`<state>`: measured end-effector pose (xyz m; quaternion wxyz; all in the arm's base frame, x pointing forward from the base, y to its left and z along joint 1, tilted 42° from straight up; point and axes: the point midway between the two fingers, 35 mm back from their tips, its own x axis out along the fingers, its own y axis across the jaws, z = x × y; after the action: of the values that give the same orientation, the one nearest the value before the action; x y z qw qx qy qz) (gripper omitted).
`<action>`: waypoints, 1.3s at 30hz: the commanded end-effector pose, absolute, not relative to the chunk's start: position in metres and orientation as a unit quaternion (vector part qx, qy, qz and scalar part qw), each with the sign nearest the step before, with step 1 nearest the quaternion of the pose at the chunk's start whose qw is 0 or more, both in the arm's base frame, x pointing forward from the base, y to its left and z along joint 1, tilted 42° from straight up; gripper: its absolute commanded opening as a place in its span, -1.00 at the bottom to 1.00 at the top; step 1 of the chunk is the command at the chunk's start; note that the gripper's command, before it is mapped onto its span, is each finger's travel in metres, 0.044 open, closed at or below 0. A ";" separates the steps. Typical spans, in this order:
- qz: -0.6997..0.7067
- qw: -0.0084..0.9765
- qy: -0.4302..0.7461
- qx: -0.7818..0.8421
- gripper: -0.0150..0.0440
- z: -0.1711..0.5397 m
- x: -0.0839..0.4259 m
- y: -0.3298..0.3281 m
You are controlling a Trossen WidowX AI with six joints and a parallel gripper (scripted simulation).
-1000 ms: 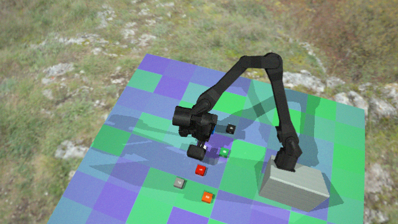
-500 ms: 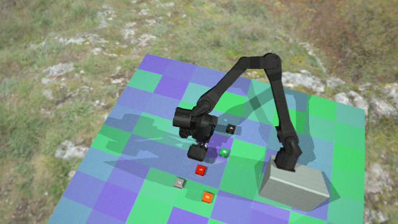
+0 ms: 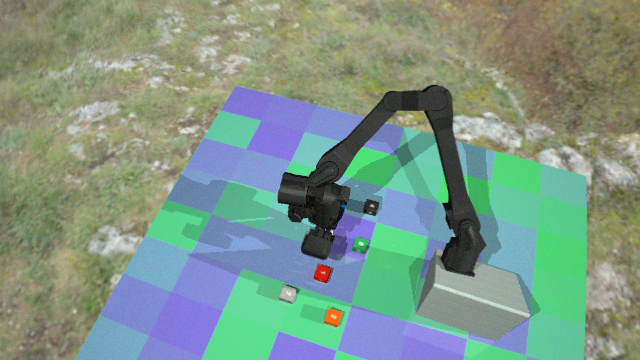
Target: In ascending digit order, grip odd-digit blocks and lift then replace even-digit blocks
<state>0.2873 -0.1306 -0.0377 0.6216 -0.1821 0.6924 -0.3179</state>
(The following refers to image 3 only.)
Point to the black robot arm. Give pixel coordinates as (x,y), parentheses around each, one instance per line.
(319,189)

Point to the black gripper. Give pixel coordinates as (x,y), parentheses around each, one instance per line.
(318,242)

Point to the orange block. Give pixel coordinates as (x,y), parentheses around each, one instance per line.
(333,317)

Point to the red block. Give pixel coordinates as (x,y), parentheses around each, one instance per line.
(322,273)

